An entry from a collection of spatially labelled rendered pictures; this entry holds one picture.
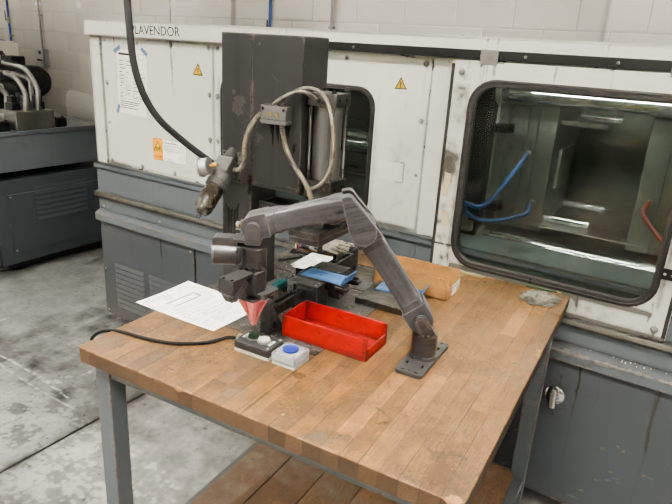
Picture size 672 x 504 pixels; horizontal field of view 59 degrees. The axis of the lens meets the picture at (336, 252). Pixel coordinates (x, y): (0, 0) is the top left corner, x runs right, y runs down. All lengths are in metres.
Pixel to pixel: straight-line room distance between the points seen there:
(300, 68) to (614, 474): 1.71
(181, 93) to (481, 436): 2.16
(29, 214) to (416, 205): 3.08
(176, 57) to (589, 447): 2.34
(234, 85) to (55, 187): 3.10
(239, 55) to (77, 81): 5.58
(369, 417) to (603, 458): 1.24
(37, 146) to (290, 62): 3.17
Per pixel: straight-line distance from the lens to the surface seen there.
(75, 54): 7.24
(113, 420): 1.67
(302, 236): 1.65
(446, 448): 1.24
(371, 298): 1.80
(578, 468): 2.42
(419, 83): 2.22
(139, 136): 3.20
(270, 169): 1.72
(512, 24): 4.32
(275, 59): 1.68
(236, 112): 1.77
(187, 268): 3.09
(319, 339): 1.53
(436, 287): 1.88
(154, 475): 2.59
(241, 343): 1.50
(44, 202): 4.69
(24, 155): 4.58
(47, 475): 2.70
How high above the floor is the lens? 1.63
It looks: 19 degrees down
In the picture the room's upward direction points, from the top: 3 degrees clockwise
